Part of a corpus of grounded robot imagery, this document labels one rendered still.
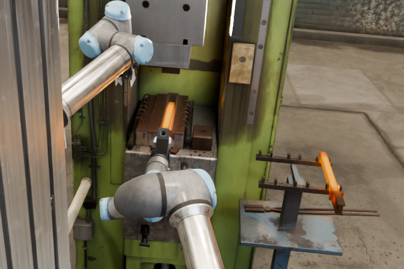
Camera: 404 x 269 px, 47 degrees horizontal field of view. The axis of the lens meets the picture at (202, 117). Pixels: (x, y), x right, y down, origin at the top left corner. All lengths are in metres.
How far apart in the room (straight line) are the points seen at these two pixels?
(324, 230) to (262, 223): 0.26
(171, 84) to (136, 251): 0.82
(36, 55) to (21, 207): 0.18
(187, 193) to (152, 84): 1.25
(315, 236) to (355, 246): 1.18
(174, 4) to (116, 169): 0.86
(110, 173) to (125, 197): 1.02
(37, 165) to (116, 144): 1.56
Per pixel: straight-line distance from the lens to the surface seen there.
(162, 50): 1.79
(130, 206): 1.20
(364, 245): 3.17
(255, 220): 1.98
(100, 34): 1.38
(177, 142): 1.93
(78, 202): 2.10
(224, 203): 2.25
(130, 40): 1.31
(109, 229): 2.40
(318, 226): 2.03
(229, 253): 2.44
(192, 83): 2.33
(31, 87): 0.54
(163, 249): 2.18
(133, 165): 1.93
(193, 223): 1.15
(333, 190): 1.76
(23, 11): 0.51
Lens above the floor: 1.84
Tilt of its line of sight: 24 degrees down
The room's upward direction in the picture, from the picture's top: 5 degrees clockwise
